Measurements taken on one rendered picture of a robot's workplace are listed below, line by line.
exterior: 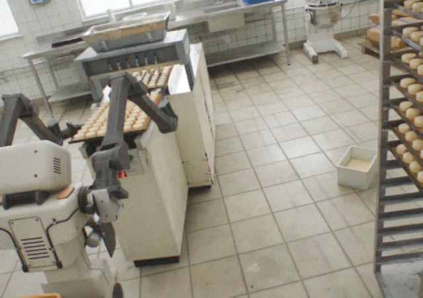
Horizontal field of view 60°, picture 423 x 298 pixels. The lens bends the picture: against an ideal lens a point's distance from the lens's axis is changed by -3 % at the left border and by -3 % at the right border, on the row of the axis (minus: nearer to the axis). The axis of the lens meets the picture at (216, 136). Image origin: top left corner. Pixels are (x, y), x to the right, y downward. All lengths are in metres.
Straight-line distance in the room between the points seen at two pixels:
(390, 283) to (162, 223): 1.20
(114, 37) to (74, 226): 1.57
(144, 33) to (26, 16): 3.61
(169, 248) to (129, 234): 0.25
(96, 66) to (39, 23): 3.30
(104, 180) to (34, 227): 0.24
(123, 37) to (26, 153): 1.45
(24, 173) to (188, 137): 1.61
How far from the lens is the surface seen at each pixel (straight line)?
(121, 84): 1.45
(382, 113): 1.54
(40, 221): 1.21
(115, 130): 1.32
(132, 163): 1.94
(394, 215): 1.84
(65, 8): 5.77
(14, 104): 1.65
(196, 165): 2.75
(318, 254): 2.33
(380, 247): 1.94
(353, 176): 2.76
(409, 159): 1.51
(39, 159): 1.20
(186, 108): 2.55
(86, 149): 1.98
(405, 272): 2.09
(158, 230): 2.22
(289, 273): 2.25
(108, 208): 1.19
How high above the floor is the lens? 1.69
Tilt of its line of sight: 27 degrees down
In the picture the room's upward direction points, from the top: 11 degrees counter-clockwise
